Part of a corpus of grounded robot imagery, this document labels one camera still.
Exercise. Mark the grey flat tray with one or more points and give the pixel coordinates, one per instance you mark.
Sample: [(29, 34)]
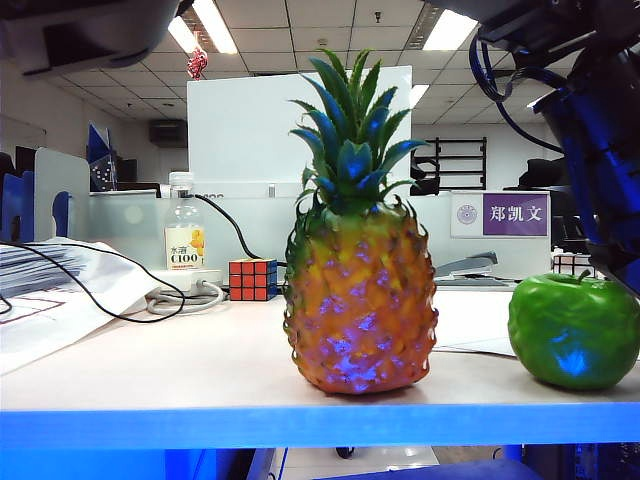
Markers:
[(480, 285)]

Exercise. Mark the green plastic apple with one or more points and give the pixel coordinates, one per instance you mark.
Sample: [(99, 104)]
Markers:
[(570, 330)]

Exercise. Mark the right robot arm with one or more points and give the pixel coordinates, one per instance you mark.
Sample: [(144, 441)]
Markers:
[(600, 140)]

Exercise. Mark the frosted glass desk partition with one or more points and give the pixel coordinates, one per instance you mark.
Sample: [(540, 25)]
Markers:
[(135, 235)]

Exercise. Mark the black wall rack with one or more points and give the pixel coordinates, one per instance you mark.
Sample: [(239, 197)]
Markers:
[(484, 160)]

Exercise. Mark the blue bookend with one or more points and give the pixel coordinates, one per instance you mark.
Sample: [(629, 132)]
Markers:
[(10, 200)]

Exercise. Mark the plastic pineapple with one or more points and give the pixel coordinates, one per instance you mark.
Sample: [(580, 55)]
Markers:
[(360, 300)]

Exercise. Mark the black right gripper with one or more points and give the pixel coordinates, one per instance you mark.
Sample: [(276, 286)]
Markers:
[(622, 265)]

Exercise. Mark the grey stapler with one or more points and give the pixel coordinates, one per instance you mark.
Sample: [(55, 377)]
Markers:
[(470, 262)]

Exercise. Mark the white bookend with cutout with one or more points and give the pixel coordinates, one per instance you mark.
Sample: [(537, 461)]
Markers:
[(50, 170)]

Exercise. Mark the blue perforated file holder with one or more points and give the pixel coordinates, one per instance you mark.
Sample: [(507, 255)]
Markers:
[(102, 170)]

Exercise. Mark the white AOC monitor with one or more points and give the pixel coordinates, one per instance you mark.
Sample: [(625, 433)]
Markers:
[(240, 130)]

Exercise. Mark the wide ceiling light panel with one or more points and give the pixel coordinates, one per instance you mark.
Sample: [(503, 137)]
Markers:
[(447, 30)]

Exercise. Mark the dark wall-mounted box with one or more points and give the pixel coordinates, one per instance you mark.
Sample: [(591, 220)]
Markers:
[(169, 132)]

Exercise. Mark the white paper sheet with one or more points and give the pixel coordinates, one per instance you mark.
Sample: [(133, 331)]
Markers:
[(490, 348), (475, 315)]

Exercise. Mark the long ceiling light strip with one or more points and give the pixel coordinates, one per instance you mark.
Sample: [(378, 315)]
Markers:
[(182, 32), (215, 27)]

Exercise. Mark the red Chinese knot ornament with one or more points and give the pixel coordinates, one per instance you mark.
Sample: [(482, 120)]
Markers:
[(197, 65)]

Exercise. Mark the clear C100 drink bottle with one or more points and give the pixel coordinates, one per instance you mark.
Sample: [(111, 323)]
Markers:
[(184, 245)]

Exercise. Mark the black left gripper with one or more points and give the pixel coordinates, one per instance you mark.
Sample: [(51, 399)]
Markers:
[(90, 30)]

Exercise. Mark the translucent red-printed plastic bag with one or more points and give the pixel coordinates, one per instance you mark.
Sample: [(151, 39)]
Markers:
[(110, 285)]

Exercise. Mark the coloured Rubik's cube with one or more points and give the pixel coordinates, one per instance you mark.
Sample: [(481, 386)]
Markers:
[(252, 280)]

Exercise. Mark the purple and white name plate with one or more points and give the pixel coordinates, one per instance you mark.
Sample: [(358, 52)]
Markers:
[(515, 214)]

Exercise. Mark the stack of printed papers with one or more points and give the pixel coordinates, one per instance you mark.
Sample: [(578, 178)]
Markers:
[(30, 272)]

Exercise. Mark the white power strip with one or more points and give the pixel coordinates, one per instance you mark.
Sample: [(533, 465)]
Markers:
[(185, 277)]

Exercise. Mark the silver mirror cube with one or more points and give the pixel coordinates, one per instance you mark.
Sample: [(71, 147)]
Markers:
[(567, 264)]

